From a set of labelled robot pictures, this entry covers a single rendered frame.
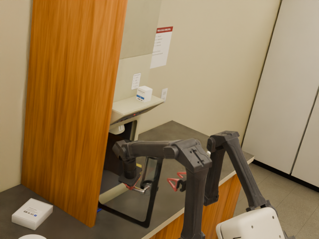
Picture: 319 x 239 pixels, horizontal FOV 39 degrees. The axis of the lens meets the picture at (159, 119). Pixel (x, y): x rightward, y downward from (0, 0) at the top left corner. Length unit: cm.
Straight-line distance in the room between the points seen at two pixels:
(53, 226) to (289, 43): 335
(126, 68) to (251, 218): 87
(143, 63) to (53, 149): 58
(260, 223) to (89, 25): 101
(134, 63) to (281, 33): 295
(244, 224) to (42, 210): 99
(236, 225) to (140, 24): 96
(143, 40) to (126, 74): 18
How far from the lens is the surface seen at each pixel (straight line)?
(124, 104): 205
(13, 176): 244
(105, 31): 182
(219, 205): 305
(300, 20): 478
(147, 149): 167
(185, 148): 147
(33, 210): 220
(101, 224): 221
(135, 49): 206
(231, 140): 196
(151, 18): 210
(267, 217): 171
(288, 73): 487
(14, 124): 229
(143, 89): 209
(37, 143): 226
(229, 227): 166
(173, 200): 247
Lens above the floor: 225
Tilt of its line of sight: 22 degrees down
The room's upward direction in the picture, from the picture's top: 11 degrees clockwise
